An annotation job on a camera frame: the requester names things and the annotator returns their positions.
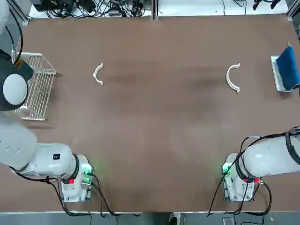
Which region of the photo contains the small white PVC pipe clamp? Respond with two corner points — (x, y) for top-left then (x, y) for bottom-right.
(92, 62), (105, 87)

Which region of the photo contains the large white PVC pipe clamp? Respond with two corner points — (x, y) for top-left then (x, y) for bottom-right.
(225, 62), (241, 95)

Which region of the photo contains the person's shoe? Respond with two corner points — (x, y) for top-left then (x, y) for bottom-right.
(169, 212), (181, 225)

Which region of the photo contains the white tray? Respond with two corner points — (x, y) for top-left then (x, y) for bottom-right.
(270, 55), (291, 93)

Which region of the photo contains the blue cloth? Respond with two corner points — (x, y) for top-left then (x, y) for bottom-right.
(275, 45), (300, 91)

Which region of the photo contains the black equipment box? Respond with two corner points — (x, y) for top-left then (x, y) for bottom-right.
(31, 0), (78, 11)

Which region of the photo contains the black left base cable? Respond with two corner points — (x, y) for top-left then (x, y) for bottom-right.
(45, 174), (93, 218)
(90, 172), (143, 217)

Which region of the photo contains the black base cable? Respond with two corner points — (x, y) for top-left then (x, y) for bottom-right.
(45, 174), (93, 218)
(90, 172), (143, 217)
(207, 135), (289, 218)
(256, 180), (273, 216)

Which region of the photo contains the aluminium post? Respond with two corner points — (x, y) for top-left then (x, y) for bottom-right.
(151, 0), (158, 21)

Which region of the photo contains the black right base cable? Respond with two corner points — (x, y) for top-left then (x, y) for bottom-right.
(207, 135), (289, 218)
(256, 180), (273, 216)

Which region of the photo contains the black cable bundle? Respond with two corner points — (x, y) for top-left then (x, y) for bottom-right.
(44, 0), (153, 19)

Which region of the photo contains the white wire basket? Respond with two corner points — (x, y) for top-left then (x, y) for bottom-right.
(11, 52), (58, 121)

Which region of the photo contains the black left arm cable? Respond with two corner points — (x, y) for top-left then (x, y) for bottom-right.
(4, 13), (24, 65)

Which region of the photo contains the aluminium frame rail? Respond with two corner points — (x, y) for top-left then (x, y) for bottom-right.
(286, 0), (300, 22)
(9, 0), (31, 23)

